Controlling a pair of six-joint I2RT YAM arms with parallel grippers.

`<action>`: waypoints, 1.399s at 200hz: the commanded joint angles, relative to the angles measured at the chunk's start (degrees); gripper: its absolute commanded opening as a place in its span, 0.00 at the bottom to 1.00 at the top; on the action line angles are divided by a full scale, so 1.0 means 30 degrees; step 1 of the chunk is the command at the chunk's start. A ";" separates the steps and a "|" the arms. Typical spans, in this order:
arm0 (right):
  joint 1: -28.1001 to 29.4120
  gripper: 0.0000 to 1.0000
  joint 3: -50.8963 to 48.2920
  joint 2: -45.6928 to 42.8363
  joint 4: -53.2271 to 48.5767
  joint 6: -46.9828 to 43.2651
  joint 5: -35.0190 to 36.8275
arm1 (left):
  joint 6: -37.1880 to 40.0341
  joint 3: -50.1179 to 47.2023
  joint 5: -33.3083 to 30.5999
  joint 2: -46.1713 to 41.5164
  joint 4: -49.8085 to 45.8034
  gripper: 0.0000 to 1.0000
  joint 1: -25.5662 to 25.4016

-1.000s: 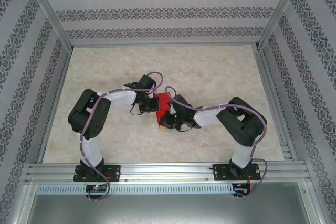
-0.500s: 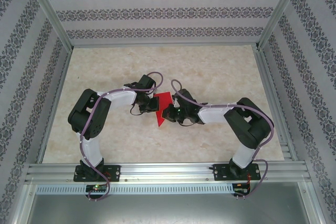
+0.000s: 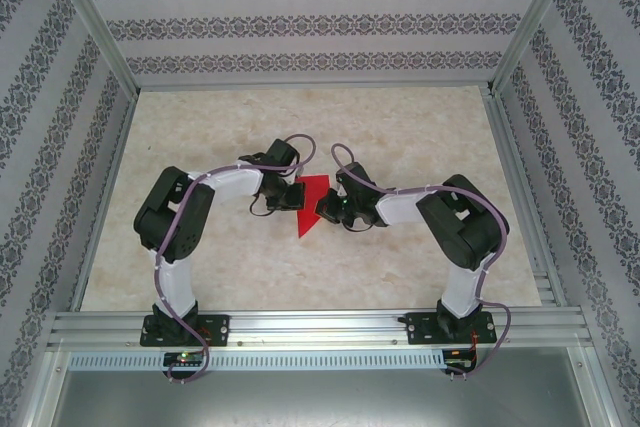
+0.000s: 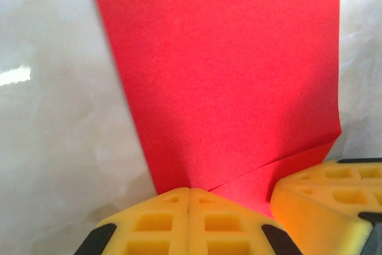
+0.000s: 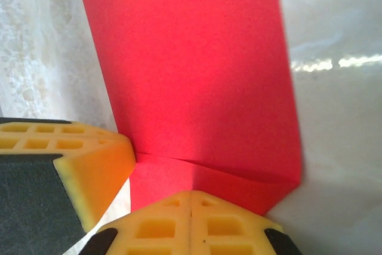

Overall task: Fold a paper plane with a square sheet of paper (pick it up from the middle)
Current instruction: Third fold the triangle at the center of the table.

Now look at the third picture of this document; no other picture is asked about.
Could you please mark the aluminium mounting rail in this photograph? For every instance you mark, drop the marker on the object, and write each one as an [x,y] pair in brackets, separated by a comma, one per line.
[320,329]

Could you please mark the slanted aluminium frame post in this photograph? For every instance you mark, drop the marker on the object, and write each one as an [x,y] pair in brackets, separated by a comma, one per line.
[531,22]
[102,32]

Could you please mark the aluminium frame cross beam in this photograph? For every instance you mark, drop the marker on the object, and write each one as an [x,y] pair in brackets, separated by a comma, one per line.
[310,84]

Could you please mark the red square paper sheet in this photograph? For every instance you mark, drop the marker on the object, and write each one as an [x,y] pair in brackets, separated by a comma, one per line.
[307,217]

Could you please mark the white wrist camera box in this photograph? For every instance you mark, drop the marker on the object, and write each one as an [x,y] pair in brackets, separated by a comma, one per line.
[297,175]
[341,183]

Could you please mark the grey metal sheet panel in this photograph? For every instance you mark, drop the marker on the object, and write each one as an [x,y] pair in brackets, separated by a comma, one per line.
[320,397]

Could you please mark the small controller board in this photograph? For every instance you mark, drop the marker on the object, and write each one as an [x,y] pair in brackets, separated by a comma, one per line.
[185,358]
[457,358]

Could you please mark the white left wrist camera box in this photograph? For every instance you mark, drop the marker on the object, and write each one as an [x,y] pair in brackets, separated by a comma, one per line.
[297,175]

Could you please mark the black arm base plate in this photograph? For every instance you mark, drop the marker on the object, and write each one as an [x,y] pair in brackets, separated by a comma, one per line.
[217,329]
[422,329]

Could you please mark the aluminium table side rail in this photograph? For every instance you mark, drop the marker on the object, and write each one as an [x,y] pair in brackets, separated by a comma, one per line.
[111,172]
[507,147]

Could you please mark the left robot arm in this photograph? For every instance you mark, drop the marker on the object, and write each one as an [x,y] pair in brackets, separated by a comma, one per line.
[170,222]

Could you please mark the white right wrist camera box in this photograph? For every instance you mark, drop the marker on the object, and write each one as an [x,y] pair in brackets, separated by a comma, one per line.
[341,183]

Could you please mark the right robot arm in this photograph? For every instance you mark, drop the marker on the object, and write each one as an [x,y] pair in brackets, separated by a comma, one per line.
[465,232]

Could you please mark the short aluminium frame strut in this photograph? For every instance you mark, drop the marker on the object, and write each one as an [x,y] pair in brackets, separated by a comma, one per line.
[42,387]
[597,387]

